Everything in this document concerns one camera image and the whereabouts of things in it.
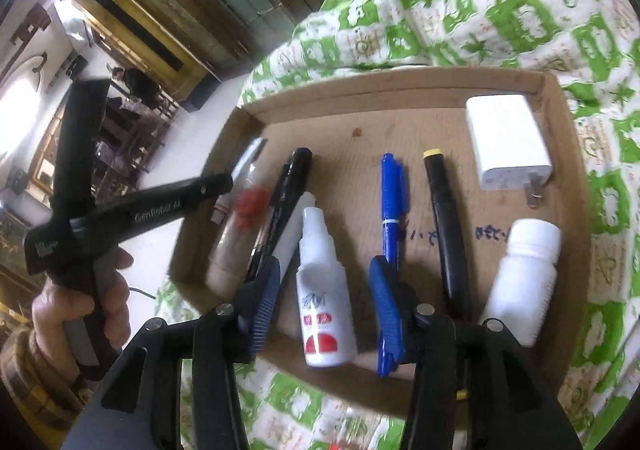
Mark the white plastic bottle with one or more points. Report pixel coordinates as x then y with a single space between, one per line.
525 270

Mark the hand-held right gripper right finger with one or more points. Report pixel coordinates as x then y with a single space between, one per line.
385 300

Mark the person's left forearm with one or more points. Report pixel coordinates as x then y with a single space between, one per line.
35 380

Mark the person's left hand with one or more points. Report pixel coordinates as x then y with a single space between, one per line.
117 300

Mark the white spray bottle red label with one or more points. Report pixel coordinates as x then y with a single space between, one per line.
320 290

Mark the white charger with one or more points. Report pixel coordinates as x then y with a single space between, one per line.
505 140

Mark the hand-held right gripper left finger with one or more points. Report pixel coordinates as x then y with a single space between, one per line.
265 300

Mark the golden wooden cabinet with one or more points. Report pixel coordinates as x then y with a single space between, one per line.
125 20

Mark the black marker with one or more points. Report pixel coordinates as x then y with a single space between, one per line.
300 170

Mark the shallow cardboard box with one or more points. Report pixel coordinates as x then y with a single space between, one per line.
350 170

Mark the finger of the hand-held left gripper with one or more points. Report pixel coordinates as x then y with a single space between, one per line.
217 184

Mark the red item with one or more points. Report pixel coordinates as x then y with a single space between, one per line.
245 210

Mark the blue marker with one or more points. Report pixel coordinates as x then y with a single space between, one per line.
392 200

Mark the white marker pen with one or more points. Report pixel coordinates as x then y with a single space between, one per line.
295 230

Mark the black pen with yellow cap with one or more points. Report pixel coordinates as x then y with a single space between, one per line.
440 200

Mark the dark wooden chair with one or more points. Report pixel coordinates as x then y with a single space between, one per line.
165 108

